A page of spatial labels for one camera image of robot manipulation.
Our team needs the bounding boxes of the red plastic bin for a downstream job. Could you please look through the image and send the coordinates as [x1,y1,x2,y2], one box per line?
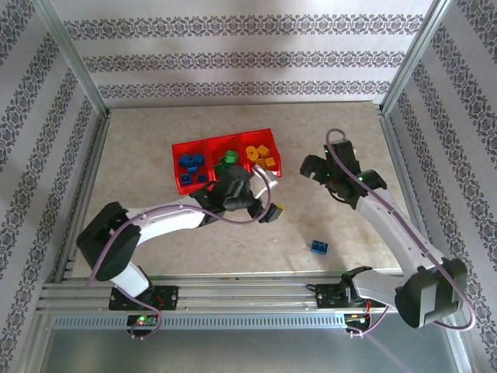
[205,134,249,183]
[172,141,215,195]
[238,127,283,180]

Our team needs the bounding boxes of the grey metal sheet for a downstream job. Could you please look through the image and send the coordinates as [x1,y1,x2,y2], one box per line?
[36,326,463,373]

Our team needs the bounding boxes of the left controller board with lights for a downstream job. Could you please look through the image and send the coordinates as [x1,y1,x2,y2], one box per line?
[127,314,158,328]

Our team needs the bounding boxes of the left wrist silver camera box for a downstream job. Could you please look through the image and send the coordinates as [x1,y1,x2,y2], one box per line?
[251,166,279,188]

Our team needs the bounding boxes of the aluminium side rail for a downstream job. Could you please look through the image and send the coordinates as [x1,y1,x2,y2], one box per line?
[54,110,112,283]
[378,110,443,280]

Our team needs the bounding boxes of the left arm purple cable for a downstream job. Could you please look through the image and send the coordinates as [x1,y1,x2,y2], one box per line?
[85,170,273,340]

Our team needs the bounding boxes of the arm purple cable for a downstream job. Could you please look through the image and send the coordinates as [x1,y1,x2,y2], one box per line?
[325,129,477,340]
[85,170,273,340]

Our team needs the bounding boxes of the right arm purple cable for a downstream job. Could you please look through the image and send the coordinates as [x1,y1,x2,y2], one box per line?
[325,129,477,340]

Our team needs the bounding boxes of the aluminium mounting rail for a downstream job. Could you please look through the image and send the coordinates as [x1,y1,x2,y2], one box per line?
[36,271,456,316]

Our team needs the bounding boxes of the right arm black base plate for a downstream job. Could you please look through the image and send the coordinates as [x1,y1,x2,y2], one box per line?
[315,283,386,311]

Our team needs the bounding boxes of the grey slotted cable duct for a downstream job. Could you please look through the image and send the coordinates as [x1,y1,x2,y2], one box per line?
[50,313,350,331]

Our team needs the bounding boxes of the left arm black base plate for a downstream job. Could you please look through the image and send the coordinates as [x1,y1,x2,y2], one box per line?
[109,284,181,311]

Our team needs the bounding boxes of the aluminium frame post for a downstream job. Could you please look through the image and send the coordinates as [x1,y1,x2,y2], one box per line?
[378,0,454,117]
[30,0,112,117]

